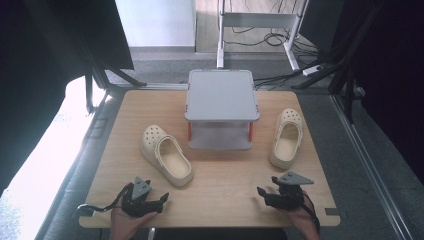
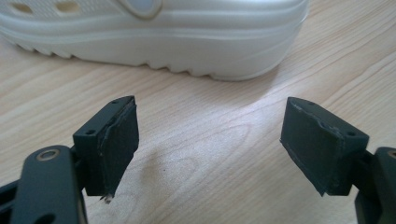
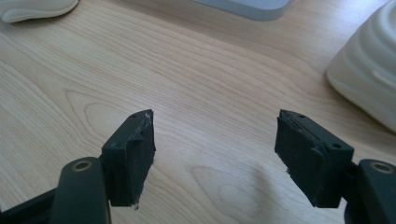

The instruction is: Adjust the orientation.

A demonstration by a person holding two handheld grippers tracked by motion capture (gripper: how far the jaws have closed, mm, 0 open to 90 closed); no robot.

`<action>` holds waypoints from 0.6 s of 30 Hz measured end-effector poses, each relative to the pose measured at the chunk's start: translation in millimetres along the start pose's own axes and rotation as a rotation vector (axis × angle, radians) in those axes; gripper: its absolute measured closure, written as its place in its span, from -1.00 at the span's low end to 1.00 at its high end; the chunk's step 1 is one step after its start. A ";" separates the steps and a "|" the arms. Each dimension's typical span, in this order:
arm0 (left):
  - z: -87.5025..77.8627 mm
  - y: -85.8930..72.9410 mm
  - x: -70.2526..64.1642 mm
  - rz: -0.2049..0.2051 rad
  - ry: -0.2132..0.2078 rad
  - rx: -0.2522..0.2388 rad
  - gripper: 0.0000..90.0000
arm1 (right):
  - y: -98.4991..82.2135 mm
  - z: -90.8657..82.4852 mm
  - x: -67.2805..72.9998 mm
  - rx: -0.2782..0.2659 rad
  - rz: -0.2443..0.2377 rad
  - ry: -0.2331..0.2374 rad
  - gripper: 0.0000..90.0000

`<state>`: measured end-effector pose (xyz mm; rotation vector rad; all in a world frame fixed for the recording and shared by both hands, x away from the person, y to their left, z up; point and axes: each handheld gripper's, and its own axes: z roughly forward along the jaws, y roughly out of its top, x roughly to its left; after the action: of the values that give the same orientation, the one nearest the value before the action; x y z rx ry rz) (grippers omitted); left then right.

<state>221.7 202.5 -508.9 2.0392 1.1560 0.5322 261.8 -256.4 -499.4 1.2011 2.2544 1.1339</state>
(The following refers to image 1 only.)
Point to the dark curtain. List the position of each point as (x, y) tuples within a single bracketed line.
[(43, 50), (393, 66)]

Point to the grey two-tier shoe rack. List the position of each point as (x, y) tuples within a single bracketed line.
[(221, 96)]

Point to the person's right hand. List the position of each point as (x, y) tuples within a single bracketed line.
[(306, 220)]

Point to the white metal desk frame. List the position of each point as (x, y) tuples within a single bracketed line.
[(256, 20)]

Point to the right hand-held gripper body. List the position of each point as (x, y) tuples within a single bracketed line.
[(286, 198)]

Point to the black tripod stand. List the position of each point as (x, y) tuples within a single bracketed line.
[(346, 76), (100, 76)]

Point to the metal floor rail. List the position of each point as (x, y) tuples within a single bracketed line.
[(366, 166)]

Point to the cream clog shoe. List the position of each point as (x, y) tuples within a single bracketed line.
[(286, 140), (170, 160)]

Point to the white power strip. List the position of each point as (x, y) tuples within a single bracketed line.
[(311, 70)]

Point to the person's left hand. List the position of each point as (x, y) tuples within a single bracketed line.
[(125, 223)]

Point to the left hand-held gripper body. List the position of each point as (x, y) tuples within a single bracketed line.
[(140, 203)]

